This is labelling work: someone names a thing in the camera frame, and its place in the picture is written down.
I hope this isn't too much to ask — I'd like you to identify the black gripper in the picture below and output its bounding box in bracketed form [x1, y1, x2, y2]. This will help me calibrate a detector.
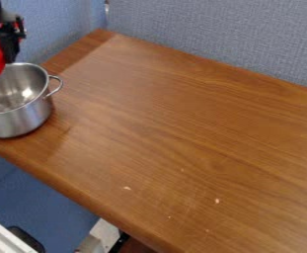
[0, 0, 27, 63]

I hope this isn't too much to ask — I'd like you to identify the metal pot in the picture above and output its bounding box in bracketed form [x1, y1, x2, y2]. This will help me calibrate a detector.
[0, 62, 64, 138]

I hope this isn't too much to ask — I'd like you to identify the white appliance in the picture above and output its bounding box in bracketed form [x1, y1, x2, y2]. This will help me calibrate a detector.
[0, 212, 40, 253]

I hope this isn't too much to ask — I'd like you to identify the white table leg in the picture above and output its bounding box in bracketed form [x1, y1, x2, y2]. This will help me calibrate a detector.
[73, 219, 120, 253]

